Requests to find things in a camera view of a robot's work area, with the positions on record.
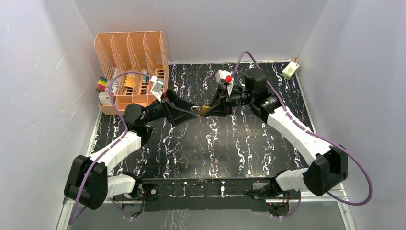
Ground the small white red box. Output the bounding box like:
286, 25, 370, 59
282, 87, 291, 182
98, 91, 115, 106

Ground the white green small box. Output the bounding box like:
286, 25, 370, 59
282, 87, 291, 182
281, 61, 300, 79

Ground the pink plastic file organizer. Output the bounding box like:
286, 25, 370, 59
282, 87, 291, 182
94, 31, 169, 115

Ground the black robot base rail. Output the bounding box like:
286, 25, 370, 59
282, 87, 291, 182
113, 177, 300, 213

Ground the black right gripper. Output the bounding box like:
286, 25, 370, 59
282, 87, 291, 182
203, 84, 254, 117

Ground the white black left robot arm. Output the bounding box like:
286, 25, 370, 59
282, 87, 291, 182
64, 90, 198, 210

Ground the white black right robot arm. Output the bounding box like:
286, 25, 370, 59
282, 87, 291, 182
200, 68, 348, 198

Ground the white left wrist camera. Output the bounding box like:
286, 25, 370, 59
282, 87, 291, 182
150, 75, 165, 101

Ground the colourful marker pen set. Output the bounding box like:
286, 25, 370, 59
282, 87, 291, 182
95, 76, 120, 95

